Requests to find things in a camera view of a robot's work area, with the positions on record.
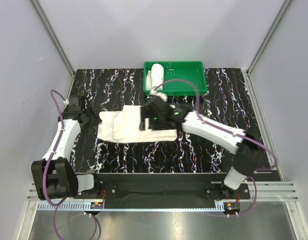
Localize white towel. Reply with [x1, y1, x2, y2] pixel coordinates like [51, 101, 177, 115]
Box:
[97, 105, 178, 144]
[145, 63, 164, 91]

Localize green plastic tray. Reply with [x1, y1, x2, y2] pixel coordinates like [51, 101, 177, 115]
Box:
[143, 61, 208, 97]

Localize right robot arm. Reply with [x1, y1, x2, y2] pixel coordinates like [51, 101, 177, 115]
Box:
[139, 96, 262, 192]

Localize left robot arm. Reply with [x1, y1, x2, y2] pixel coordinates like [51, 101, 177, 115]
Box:
[31, 95, 101, 201]

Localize black marble pattern mat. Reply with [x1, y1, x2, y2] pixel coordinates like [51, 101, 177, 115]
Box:
[69, 68, 278, 174]

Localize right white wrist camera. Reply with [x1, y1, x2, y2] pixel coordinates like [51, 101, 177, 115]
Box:
[150, 89, 168, 103]

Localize white slotted cable duct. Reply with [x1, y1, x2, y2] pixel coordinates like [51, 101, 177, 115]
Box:
[38, 201, 104, 211]

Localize left aluminium frame post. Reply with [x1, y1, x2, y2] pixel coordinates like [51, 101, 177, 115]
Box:
[29, 0, 76, 76]

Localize aluminium frame post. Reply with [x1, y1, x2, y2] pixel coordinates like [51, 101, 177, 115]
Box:
[29, 0, 76, 76]
[246, 0, 294, 76]

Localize right aluminium frame post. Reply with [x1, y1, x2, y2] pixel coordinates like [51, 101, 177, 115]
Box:
[246, 0, 294, 76]

